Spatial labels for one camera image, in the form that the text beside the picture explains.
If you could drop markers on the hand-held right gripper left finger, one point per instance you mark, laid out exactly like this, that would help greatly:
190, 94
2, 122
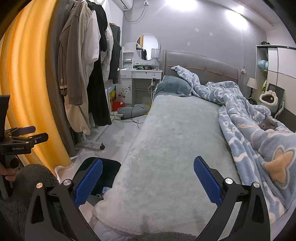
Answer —
89, 180

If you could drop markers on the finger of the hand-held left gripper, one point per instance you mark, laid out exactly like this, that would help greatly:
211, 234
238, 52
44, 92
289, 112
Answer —
37, 138
25, 130

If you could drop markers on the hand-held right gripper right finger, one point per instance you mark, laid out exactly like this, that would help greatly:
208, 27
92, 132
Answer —
207, 180

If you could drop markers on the white and blue tissue pack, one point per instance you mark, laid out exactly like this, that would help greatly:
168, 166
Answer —
106, 190

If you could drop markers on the dark teal trash bin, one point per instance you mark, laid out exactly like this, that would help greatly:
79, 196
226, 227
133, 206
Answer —
108, 166

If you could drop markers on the person's left hand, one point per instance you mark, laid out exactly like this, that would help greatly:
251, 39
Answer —
9, 176

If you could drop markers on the grey fleece pajamas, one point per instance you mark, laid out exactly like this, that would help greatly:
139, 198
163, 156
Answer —
34, 171

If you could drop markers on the white clothes rack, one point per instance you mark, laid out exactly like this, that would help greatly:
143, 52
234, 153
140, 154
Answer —
92, 141

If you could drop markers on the pale green fleece bed cover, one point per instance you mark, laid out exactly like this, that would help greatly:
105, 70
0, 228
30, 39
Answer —
173, 150

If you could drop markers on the yellow curtain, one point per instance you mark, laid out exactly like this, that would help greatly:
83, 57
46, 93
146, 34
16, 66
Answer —
27, 81

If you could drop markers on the black fleece coat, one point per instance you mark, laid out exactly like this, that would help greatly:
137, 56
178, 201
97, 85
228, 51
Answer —
99, 99

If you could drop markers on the blue patterned fleece blanket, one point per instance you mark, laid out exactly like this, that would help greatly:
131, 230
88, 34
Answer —
242, 115

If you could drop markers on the red bag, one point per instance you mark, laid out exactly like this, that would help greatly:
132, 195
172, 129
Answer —
118, 105

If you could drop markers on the grey floor cushion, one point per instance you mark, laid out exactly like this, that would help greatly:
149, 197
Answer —
134, 111

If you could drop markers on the grey cat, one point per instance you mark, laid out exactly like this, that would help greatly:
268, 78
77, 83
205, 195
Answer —
268, 122

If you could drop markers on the yellow painting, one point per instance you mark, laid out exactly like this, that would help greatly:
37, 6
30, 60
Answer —
112, 95

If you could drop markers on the blue-grey pillow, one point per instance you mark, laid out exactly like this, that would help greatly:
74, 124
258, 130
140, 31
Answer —
173, 87

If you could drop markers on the white flower-shaped cat bed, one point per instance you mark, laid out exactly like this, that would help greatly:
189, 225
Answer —
263, 98

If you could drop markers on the cream knit sweater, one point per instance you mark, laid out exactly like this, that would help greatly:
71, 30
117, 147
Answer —
106, 60

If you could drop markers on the white shirt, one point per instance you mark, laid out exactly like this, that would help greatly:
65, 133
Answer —
91, 46

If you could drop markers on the beige bedside lamp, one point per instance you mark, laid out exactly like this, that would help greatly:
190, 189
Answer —
252, 83

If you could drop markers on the yellow-green plush toy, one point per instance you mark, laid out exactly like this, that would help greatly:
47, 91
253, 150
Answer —
264, 84

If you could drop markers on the grey knit vest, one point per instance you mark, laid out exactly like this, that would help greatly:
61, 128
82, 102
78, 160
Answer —
115, 58

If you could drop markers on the white power strip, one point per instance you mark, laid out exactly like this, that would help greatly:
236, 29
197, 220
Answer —
153, 81

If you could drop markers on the black framed panel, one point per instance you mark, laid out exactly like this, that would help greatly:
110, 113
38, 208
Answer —
278, 89

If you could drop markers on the white vanity desk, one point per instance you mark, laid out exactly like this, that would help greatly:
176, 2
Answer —
138, 74

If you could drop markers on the grey upholstered bed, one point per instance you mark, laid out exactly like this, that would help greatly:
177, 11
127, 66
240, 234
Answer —
196, 62

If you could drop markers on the white vanity shelf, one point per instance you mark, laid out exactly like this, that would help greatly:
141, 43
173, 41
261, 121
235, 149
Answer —
127, 61

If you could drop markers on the vanity desk clutter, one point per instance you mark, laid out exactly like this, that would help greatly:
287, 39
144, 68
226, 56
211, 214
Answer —
145, 67

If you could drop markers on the light blue plush toy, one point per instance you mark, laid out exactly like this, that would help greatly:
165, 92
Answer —
262, 64

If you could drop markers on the white table lamp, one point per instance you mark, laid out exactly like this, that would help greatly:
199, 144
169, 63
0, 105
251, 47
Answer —
155, 52

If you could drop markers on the white wardrobe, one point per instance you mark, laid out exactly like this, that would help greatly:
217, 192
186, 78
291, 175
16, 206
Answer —
282, 62

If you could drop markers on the round vanity mirror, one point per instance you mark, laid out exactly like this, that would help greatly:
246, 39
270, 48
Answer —
148, 44

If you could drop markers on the white air conditioner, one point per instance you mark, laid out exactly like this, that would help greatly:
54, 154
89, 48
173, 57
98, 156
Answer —
124, 2

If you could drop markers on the white wall socket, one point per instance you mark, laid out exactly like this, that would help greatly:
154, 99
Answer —
242, 70

